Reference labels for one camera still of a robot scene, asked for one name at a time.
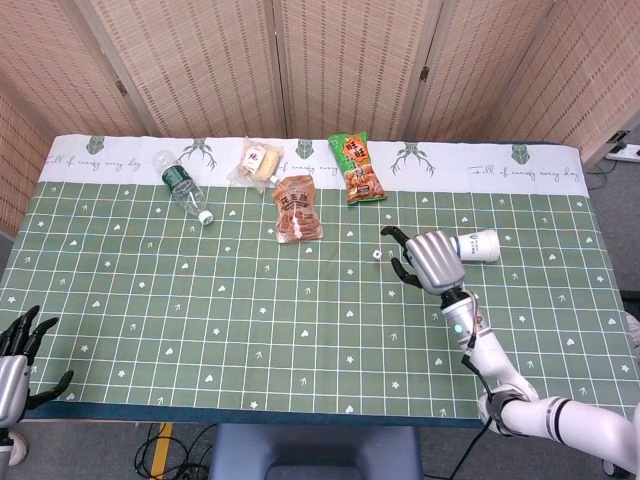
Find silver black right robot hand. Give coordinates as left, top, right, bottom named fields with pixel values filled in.
left=380, top=225, right=467, bottom=296

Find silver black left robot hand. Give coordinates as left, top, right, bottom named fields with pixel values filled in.
left=0, top=305, right=75, bottom=429

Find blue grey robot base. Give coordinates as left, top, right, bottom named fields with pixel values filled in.
left=208, top=423, right=424, bottom=480

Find white paper cup blue band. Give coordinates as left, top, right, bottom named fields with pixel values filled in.
left=449, top=228, right=501, bottom=264

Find green snack bag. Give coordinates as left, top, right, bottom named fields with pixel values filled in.
left=327, top=132, right=389, bottom=205

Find brown spouted food pouch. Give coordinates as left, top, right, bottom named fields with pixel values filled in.
left=272, top=174, right=325, bottom=245

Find green grid tablecloth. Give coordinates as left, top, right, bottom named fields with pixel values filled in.
left=0, top=133, right=632, bottom=419

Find clear bag of bread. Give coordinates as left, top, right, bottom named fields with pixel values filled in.
left=228, top=139, right=285, bottom=194

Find white power strip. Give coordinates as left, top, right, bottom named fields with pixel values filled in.
left=604, top=130, right=640, bottom=162

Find dark blue table cover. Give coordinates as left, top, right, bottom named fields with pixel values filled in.
left=23, top=403, right=484, bottom=429

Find clear plastic water bottle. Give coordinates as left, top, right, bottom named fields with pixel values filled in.
left=152, top=148, right=215, bottom=226

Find woven bamboo folding screen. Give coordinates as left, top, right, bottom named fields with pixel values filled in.
left=0, top=0, right=640, bottom=236

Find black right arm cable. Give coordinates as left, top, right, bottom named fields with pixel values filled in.
left=447, top=293, right=506, bottom=480

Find black floor cables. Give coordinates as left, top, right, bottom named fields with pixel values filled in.
left=135, top=422, right=217, bottom=480

